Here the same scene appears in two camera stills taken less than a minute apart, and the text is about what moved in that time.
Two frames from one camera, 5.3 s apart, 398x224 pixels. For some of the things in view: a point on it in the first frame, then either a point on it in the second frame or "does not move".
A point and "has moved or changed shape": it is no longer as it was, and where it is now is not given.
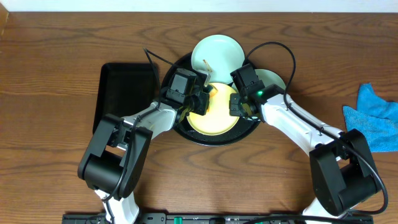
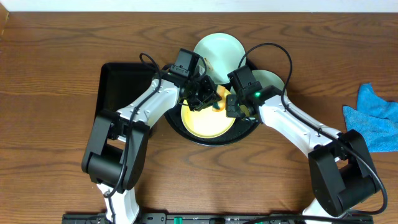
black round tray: x=242 y=128 does not move
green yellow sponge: x=213 y=91 has moved or changed shape
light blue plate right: x=268 y=78 does not move
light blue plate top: x=220 y=55 does not move
